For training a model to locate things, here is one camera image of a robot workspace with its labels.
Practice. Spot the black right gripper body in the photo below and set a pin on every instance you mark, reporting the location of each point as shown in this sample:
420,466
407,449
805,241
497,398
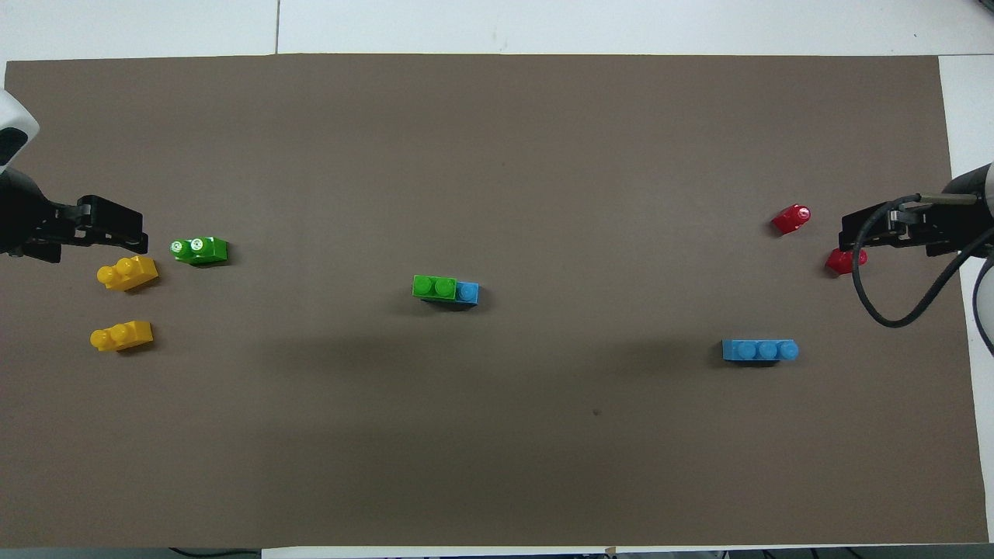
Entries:
959,229

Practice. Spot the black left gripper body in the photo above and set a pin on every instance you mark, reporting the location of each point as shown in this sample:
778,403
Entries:
27,217

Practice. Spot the plain green brick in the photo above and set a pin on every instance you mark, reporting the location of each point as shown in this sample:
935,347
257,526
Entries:
435,287

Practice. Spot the blue three-stud brick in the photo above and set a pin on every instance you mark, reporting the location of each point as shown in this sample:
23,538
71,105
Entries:
468,293
759,351

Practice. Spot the red toy brick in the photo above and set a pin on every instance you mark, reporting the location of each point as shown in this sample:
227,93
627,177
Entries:
790,220
840,264

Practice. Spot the yellow toy brick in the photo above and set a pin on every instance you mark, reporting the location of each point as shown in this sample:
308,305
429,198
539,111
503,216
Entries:
130,273
124,335

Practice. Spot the green brick with white stickers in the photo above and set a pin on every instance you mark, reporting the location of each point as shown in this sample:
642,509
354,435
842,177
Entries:
203,250

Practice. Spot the brown table mat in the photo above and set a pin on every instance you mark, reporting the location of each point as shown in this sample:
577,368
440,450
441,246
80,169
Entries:
497,155

